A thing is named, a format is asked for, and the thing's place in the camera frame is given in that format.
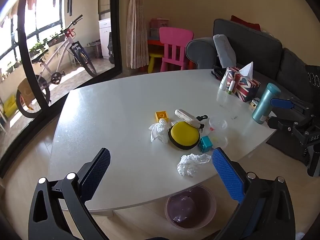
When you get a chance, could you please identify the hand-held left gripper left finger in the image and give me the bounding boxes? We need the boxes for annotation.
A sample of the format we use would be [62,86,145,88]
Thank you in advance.
[28,147,112,240]

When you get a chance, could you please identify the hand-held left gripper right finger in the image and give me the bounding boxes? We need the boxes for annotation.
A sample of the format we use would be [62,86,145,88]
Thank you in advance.
[212,147,293,240]

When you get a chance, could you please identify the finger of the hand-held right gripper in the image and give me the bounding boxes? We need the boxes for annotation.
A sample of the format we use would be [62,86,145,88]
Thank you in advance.
[267,117,304,143]
[271,98,314,124]

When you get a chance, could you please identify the clear plastic cup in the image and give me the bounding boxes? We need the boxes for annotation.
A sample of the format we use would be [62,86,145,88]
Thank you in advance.
[209,116,228,130]
[209,134,229,149]

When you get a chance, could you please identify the teal toy block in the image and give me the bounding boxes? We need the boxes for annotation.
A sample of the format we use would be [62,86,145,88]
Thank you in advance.
[199,136,213,153]

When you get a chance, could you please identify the white tissue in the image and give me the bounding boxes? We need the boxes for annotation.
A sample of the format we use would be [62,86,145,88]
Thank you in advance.
[149,118,169,144]
[177,153,212,177]

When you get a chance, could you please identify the purple plastic bin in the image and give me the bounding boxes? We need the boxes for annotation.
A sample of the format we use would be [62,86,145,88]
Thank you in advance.
[164,185,217,230]

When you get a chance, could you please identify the yellow round zip case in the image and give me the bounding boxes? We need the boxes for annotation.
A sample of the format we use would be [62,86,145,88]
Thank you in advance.
[167,121,200,151]

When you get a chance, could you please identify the teal thermos bottle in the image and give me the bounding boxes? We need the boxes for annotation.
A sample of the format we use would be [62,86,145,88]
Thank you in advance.
[252,82,281,125]

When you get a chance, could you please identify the small white blue object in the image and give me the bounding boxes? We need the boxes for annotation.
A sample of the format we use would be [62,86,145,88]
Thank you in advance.
[250,97,262,110]

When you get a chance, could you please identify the black printed cushion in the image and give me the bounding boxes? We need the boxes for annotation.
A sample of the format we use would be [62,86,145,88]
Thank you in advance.
[304,65,320,105]

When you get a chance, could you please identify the flag print tissue box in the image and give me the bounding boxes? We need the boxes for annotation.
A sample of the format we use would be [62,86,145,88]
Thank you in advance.
[223,62,261,102]

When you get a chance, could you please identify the white tube bottle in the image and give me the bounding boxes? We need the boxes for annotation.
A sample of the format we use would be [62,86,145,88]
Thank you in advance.
[219,69,229,91]

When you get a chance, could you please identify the grey sofa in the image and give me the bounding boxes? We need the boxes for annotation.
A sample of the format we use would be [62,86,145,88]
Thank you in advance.
[185,19,320,165]

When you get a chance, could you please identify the beige zip pouch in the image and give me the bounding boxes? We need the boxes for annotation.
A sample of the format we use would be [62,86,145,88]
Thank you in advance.
[174,109,208,130]

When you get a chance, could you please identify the light grey pillow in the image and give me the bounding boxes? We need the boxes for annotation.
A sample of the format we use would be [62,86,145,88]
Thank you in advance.
[213,34,237,68]

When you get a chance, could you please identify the red cushion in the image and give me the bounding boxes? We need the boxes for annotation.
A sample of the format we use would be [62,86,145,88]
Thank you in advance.
[230,15,260,32]

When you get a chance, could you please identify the yellow toy block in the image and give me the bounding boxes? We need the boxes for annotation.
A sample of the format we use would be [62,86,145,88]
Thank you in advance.
[155,110,169,122]

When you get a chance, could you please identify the yellow crate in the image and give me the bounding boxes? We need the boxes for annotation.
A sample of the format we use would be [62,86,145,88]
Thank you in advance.
[2,95,18,118]

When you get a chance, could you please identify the white bicycle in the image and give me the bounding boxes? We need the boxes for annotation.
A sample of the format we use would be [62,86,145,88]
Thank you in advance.
[15,14,98,118]

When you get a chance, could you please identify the pink child chair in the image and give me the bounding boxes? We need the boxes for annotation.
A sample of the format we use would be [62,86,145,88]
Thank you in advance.
[159,27,194,72]

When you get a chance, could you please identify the shoe rack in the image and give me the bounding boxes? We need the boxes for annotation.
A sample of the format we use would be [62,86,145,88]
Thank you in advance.
[86,40,102,59]

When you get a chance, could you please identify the black folded stroller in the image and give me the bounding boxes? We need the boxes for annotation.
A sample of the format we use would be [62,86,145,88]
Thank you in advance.
[107,32,115,64]

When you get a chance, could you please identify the yellow child stool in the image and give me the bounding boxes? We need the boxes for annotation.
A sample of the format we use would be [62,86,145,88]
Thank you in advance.
[147,52,164,74]

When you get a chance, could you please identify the white cabinet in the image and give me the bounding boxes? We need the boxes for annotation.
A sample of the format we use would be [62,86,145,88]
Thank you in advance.
[98,19,112,60]

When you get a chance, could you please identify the window planter with plants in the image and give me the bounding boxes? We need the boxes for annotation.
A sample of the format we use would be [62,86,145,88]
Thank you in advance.
[47,32,66,47]

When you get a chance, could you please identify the pink storage box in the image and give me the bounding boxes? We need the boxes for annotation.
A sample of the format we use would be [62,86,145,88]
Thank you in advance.
[150,18,170,39]

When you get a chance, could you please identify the beige curtain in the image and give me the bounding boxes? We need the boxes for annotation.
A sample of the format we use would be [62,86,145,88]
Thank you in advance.
[126,0,150,69]

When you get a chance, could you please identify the black sliding door frame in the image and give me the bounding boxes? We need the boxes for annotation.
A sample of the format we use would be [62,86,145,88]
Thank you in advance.
[0,0,123,178]

